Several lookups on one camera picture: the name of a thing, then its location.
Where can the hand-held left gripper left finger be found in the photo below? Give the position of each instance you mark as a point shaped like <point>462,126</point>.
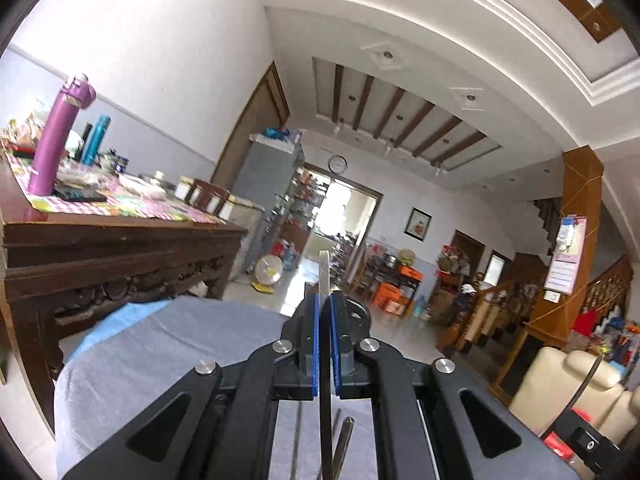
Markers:
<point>315,340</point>

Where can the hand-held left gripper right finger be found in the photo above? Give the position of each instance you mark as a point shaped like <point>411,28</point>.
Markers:
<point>336,345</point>

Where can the dark metal chopstick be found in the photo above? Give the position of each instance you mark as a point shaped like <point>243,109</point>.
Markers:
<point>297,440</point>
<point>325,280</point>
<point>342,450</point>

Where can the beige sofa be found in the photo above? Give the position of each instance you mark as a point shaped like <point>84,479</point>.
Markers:
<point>550,385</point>

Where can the white floor fan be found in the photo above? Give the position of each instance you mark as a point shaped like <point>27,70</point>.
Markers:
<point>269,270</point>

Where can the dark wooden side table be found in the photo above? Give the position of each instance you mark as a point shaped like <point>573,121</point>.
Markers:
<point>390,275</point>

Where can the blue water jug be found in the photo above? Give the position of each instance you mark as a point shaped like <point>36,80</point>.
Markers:
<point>420,307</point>

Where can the flat orange box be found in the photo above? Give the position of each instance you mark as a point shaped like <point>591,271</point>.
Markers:
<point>410,273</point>

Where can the glass shelf cabinet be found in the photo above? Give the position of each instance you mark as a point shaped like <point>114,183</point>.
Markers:
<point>305,210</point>

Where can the white chest freezer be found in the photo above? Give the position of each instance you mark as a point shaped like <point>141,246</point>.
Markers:
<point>247,220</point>

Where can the framed flower picture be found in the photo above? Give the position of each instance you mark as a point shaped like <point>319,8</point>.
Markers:
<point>417,224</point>

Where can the wooden stair railing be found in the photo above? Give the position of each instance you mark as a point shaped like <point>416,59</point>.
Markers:
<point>500,310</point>

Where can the grey tablecloth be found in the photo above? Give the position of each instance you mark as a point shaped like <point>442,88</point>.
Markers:
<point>150,360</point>

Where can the grey refrigerator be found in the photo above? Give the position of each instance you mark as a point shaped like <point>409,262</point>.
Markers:
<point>265,175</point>

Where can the dark wooden chair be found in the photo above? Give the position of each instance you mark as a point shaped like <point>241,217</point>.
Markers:
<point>207,197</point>

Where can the blue undercloth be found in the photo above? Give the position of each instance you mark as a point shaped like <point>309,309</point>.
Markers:
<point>115,322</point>

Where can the brown wooden door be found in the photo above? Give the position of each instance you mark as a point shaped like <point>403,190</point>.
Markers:
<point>255,130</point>

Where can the colourful checkered table runner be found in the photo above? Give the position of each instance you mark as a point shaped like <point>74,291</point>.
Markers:
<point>140,205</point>

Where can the carved dark wooden sideboard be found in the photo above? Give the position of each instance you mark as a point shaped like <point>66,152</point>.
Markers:
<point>100,250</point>

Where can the teal bottle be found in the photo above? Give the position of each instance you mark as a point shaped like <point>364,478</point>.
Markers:
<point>95,140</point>

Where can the black bottle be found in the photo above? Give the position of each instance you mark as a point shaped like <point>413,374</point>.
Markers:
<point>84,140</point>

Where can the purple thermos bottle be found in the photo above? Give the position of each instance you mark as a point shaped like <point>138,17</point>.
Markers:
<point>52,140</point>

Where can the round wall clock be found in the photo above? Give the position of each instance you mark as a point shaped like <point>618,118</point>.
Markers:
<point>337,164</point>

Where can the wall calendar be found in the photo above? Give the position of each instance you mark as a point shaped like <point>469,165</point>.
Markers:
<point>565,265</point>

